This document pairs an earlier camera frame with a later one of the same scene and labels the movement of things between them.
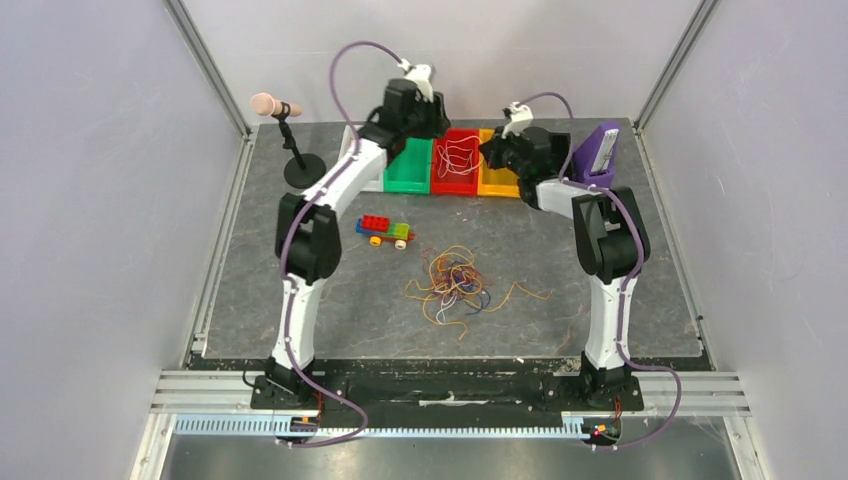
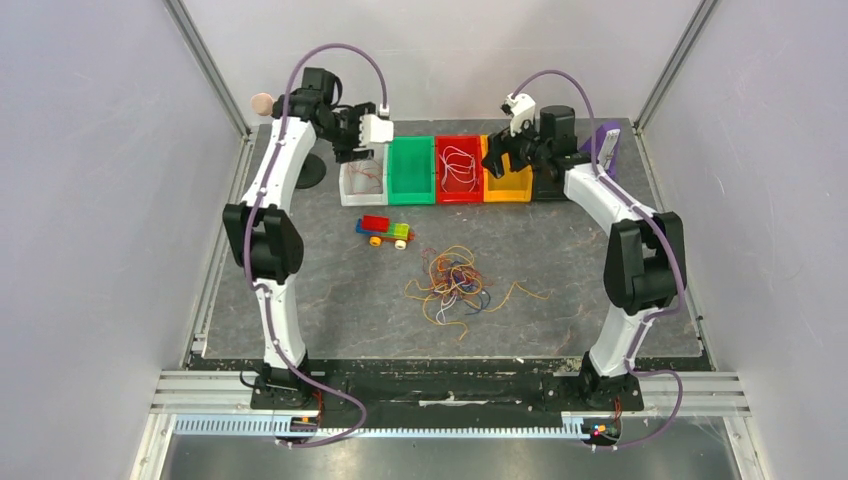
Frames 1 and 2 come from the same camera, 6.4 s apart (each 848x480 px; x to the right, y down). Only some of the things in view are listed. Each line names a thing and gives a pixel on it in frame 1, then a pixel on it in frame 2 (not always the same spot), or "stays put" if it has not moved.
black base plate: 444,387 stays put
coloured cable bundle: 453,285 stays put
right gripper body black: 496,150 stays put
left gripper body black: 425,118 to 345,131
